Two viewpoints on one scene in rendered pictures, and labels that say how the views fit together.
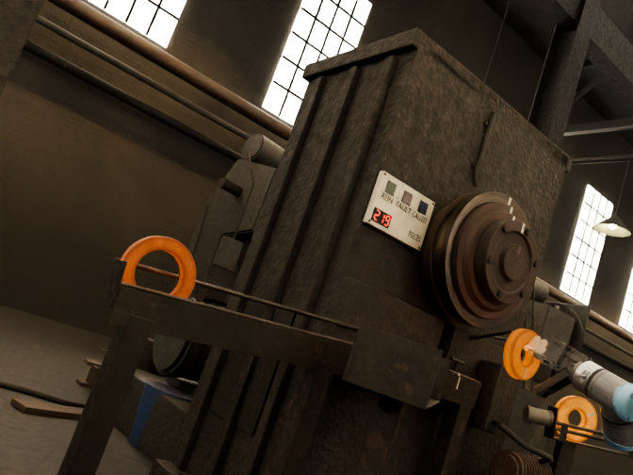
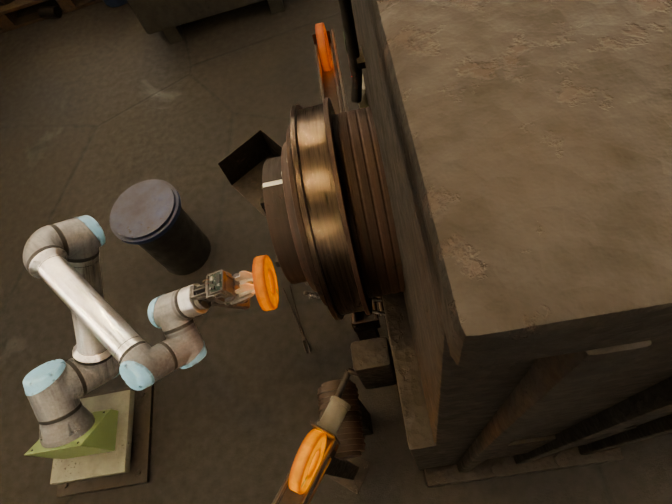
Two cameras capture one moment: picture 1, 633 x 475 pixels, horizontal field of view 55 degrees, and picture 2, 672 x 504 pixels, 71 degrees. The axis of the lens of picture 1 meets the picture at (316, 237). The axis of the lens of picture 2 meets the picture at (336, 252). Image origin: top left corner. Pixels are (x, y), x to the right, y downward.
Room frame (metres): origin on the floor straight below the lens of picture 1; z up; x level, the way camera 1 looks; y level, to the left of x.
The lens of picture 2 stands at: (2.45, -1.00, 1.98)
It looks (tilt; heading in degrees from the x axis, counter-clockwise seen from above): 61 degrees down; 136
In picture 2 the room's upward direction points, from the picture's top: 21 degrees counter-clockwise
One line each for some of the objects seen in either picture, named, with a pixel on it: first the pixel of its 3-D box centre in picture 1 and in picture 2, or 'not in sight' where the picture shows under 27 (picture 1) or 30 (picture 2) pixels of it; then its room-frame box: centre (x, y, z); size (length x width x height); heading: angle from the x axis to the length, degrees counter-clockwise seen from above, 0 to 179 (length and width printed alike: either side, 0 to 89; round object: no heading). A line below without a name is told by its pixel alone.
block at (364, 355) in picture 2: (487, 396); (376, 364); (2.20, -0.77, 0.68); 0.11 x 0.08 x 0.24; 34
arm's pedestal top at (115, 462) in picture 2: not in sight; (94, 435); (1.15, -1.42, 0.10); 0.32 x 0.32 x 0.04; 35
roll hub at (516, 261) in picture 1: (508, 261); (289, 220); (1.97, -0.63, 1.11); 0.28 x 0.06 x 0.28; 124
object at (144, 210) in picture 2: not in sight; (166, 232); (0.95, -0.53, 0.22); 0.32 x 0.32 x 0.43
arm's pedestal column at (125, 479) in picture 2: not in sight; (102, 437); (1.15, -1.42, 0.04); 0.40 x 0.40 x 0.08; 35
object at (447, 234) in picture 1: (484, 259); (333, 211); (2.05, -0.58, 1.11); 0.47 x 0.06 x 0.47; 124
